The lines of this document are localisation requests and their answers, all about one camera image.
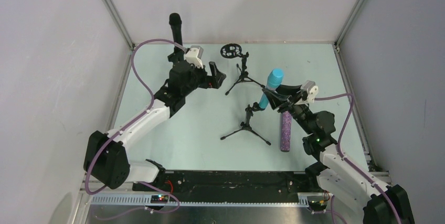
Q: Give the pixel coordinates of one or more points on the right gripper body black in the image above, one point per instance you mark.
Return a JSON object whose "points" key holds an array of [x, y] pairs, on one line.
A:
{"points": [[287, 100]]}

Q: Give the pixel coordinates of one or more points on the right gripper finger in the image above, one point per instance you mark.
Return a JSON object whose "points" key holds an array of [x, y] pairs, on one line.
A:
{"points": [[287, 92], [276, 100]]}

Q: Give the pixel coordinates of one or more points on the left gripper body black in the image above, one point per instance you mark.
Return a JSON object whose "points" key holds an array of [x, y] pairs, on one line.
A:
{"points": [[201, 77]]}

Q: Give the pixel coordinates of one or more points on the teal blue microphone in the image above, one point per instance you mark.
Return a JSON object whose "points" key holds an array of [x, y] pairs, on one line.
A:
{"points": [[274, 79]]}

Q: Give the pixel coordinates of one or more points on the tripod stand with double clamp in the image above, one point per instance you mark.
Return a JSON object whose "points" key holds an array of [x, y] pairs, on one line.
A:
{"points": [[245, 125]]}

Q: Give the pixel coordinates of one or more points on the black microphone orange end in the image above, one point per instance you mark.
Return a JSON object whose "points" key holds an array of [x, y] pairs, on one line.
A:
{"points": [[175, 23]]}

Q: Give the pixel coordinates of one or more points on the round base clip mic stand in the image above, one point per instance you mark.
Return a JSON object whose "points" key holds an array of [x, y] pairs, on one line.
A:
{"points": [[176, 56]]}

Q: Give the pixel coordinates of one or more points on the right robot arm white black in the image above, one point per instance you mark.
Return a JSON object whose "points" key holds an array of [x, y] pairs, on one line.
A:
{"points": [[368, 197]]}

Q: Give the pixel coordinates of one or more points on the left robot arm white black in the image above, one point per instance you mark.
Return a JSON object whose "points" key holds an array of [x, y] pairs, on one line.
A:
{"points": [[106, 155]]}

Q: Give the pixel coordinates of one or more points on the purple glitter microphone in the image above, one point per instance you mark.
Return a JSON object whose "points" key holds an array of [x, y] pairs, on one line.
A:
{"points": [[285, 131]]}

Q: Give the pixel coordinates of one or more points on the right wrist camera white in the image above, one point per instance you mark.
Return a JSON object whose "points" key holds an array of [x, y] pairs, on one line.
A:
{"points": [[309, 91]]}

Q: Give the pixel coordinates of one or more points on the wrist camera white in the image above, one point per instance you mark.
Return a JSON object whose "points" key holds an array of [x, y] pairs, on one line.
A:
{"points": [[309, 91], [193, 55]]}

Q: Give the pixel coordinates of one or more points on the tripod stand with shock mount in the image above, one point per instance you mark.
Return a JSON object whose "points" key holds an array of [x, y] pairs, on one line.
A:
{"points": [[231, 51]]}

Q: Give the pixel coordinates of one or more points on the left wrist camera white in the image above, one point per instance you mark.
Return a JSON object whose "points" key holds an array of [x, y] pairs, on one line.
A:
{"points": [[193, 55]]}

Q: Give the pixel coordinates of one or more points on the left aluminium frame post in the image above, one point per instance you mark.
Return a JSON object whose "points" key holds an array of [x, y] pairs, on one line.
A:
{"points": [[119, 23]]}

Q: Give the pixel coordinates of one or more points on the aluminium frame post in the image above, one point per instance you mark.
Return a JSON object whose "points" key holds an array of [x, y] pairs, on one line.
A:
{"points": [[119, 23], [357, 7]]}

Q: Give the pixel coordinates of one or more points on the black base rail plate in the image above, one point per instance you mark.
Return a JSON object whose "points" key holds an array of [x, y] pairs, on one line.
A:
{"points": [[236, 187]]}

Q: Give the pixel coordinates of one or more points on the right aluminium frame post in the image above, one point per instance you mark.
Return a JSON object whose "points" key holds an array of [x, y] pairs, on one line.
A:
{"points": [[357, 7]]}

